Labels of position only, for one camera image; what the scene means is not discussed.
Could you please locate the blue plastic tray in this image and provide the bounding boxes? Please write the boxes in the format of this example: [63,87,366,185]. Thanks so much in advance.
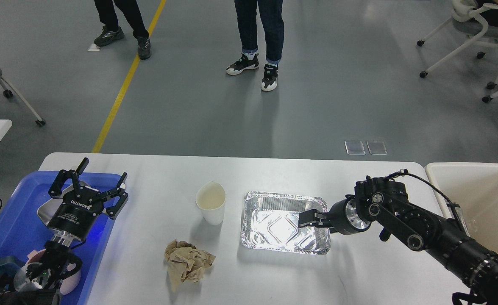
[0,171,114,305]

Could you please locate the white office chair right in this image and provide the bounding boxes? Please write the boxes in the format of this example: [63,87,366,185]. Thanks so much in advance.
[417,0,498,79]

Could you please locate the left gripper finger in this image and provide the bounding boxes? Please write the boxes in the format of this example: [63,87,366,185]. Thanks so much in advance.
[48,158,90,200]
[94,172,129,220]

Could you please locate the person in black trousers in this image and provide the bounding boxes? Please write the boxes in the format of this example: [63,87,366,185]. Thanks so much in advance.
[93,0,152,60]

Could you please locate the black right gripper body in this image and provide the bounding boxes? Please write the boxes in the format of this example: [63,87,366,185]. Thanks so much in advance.
[328,198,371,236]

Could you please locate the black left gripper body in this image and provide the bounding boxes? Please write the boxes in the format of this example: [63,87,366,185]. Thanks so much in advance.
[47,193,104,241]

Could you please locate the white paper on floor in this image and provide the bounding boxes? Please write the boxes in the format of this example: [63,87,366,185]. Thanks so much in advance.
[88,43,101,52]

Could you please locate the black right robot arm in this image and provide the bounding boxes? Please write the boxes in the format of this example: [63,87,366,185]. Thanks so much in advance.
[298,169,498,305]

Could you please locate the white paper cup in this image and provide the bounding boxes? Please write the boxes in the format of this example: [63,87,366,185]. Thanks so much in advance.
[196,181,227,225]

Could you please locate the floor socket plate left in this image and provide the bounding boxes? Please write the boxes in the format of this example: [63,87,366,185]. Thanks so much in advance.
[344,140,366,155]

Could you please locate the white plastic bin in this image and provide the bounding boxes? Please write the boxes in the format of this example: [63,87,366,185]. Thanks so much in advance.
[425,162,498,253]

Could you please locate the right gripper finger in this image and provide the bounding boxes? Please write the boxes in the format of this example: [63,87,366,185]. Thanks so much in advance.
[298,209,332,228]

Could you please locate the floor socket plate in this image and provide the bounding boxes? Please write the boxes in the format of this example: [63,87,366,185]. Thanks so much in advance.
[344,140,366,155]
[366,140,388,155]

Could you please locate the stainless steel rectangular container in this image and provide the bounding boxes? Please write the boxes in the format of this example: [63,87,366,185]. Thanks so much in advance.
[37,185,74,226]

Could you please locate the aluminium foil tray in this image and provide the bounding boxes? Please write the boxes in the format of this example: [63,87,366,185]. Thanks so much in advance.
[240,191,331,255]

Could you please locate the person in blue jeans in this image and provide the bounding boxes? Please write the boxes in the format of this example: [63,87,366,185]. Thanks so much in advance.
[225,0,285,92]

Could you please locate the floor socket plate right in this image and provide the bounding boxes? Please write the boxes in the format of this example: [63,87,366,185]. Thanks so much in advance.
[366,140,388,155]

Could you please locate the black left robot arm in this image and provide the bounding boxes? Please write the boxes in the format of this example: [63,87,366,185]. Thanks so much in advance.
[0,158,128,305]

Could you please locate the pink mug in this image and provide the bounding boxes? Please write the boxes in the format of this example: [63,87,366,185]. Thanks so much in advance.
[26,249,81,296]

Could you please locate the crumpled brown paper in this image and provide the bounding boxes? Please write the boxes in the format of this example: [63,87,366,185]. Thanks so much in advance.
[164,239,216,293]

